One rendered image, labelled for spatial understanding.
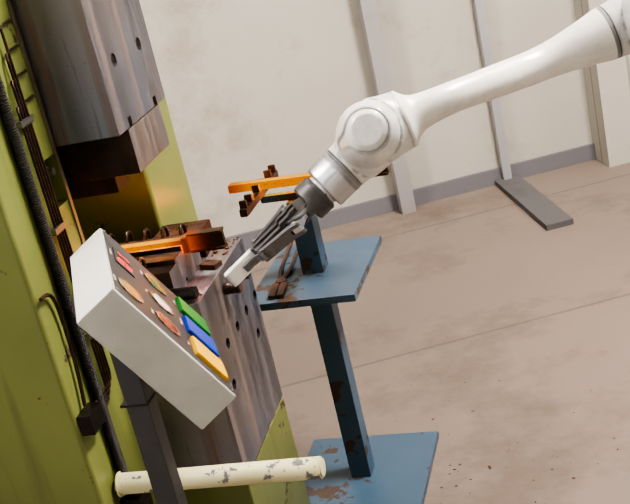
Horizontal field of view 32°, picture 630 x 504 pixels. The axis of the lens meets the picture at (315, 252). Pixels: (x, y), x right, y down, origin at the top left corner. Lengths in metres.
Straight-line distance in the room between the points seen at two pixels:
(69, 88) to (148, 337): 0.68
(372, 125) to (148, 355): 0.51
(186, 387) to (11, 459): 0.65
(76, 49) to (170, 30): 2.90
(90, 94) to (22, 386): 0.59
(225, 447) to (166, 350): 0.78
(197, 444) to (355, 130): 1.00
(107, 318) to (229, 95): 3.51
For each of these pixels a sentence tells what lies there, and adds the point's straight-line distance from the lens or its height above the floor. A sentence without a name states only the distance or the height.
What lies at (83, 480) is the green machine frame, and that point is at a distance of 2.32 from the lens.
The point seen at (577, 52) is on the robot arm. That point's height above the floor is 1.32.
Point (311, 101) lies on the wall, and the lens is 5.24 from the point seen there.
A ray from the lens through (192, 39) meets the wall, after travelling 5.14.
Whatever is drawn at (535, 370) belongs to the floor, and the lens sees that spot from 3.74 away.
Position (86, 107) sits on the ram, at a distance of 2.27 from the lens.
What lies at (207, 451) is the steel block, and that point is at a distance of 2.54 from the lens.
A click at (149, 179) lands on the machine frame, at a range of 2.73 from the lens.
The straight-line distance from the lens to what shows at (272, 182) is 2.96.
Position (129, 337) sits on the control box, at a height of 1.11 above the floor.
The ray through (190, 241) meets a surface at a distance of 2.48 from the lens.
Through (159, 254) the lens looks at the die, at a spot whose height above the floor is 0.99.
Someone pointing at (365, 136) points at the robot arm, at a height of 1.31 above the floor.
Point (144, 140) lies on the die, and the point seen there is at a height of 1.26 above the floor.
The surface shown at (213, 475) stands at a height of 0.63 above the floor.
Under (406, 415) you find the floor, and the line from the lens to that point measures 3.61.
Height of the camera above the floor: 1.78
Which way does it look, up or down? 20 degrees down
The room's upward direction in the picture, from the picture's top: 13 degrees counter-clockwise
